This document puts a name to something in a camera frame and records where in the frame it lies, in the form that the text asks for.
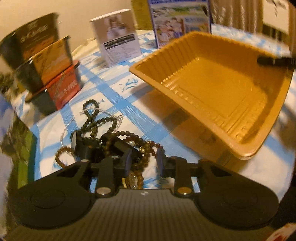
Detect small white product box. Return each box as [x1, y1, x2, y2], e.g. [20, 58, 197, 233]
[90, 9, 142, 67]

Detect green landscape picture box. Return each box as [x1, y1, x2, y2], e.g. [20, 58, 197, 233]
[0, 93, 38, 232]

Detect black cylindrical jewelry stand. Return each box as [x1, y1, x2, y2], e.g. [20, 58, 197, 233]
[71, 131, 142, 163]

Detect gold pendant red bead necklace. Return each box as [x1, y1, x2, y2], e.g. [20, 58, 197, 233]
[102, 131, 165, 189]

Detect beige patterned curtain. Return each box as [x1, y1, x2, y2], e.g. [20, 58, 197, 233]
[209, 0, 263, 33]

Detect brown cardboard box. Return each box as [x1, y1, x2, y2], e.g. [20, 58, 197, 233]
[131, 0, 153, 30]

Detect blue white checkered tablecloth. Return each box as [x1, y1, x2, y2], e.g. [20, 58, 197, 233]
[12, 40, 295, 198]

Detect brown bead bracelet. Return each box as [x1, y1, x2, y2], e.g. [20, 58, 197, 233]
[54, 146, 77, 168]

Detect bottom red label bowl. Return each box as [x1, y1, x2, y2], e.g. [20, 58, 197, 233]
[25, 60, 83, 115]

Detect top black instant bowl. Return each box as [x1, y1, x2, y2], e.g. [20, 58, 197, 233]
[1, 12, 59, 69]

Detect dark green bead necklace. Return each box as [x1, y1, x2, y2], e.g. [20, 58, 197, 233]
[70, 99, 118, 149]

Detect orange plastic tray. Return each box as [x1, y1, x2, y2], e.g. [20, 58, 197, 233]
[129, 32, 293, 160]

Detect middle orange label bowl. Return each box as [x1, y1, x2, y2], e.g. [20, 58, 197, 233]
[15, 36, 73, 93]

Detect blue milk carton box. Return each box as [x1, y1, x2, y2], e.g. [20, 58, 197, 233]
[148, 1, 211, 48]

